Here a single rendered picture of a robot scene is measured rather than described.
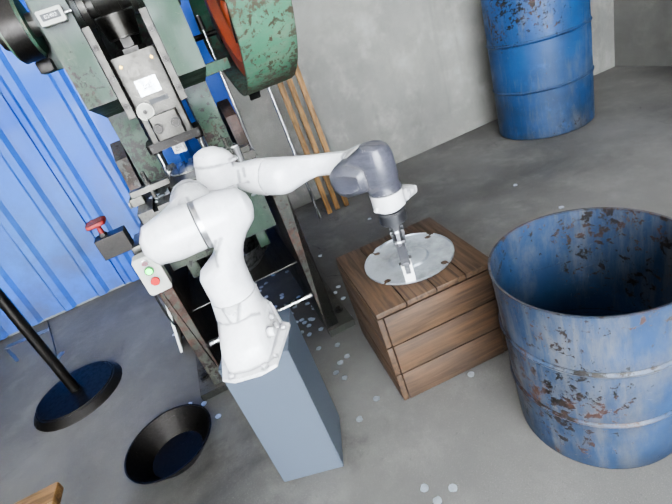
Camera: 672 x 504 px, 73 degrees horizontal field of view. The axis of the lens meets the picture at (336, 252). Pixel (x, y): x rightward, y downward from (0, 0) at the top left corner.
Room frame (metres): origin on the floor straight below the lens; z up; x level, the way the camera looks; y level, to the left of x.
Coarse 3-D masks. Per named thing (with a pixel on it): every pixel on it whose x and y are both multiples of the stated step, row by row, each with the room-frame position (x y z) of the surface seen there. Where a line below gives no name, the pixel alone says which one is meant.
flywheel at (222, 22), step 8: (208, 0) 2.07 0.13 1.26; (216, 0) 2.05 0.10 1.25; (224, 0) 1.96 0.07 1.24; (208, 8) 2.09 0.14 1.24; (216, 8) 2.05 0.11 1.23; (224, 8) 1.97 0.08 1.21; (216, 16) 2.05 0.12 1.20; (224, 16) 2.01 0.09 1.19; (216, 24) 2.05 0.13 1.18; (224, 24) 2.02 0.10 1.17; (224, 32) 2.01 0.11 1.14; (232, 32) 1.97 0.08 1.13; (224, 40) 2.00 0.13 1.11; (232, 40) 1.97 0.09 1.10; (232, 48) 1.94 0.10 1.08; (232, 56) 1.96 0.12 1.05; (240, 56) 1.86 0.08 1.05; (240, 64) 1.84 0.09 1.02
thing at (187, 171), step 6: (192, 162) 1.64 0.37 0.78; (180, 168) 1.62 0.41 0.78; (186, 168) 1.58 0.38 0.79; (192, 168) 1.55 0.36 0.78; (174, 174) 1.56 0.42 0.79; (180, 174) 1.54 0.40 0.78; (186, 174) 1.52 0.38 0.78; (192, 174) 1.48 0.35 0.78; (174, 180) 1.49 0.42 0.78; (180, 180) 1.46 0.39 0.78
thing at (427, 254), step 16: (416, 240) 1.32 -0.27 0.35; (432, 240) 1.29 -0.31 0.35; (448, 240) 1.25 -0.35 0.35; (368, 256) 1.32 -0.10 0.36; (384, 256) 1.30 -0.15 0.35; (416, 256) 1.22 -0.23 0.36; (432, 256) 1.19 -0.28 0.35; (448, 256) 1.16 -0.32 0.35; (368, 272) 1.23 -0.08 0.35; (384, 272) 1.20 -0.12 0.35; (400, 272) 1.17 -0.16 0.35; (416, 272) 1.14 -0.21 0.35; (432, 272) 1.11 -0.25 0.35
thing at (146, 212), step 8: (160, 192) 1.73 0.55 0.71; (152, 200) 1.65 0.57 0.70; (160, 200) 1.61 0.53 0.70; (168, 200) 1.57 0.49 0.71; (144, 208) 1.58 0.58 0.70; (152, 208) 1.55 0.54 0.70; (160, 208) 1.54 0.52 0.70; (144, 216) 1.53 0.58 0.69; (152, 216) 1.54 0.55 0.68; (144, 224) 1.53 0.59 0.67
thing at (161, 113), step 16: (128, 48) 1.68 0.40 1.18; (144, 48) 1.64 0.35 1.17; (112, 64) 1.62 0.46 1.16; (128, 64) 1.63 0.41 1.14; (144, 64) 1.64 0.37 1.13; (160, 64) 1.65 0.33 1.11; (128, 80) 1.63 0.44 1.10; (144, 80) 1.63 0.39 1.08; (160, 80) 1.64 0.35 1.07; (128, 96) 1.62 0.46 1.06; (144, 96) 1.63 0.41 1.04; (160, 96) 1.64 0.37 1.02; (176, 96) 1.65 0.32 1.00; (144, 112) 1.61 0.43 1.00; (160, 112) 1.64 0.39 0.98; (176, 112) 1.62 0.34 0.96; (144, 128) 1.63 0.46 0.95; (160, 128) 1.59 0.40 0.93; (176, 128) 1.61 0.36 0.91; (192, 128) 1.65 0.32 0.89
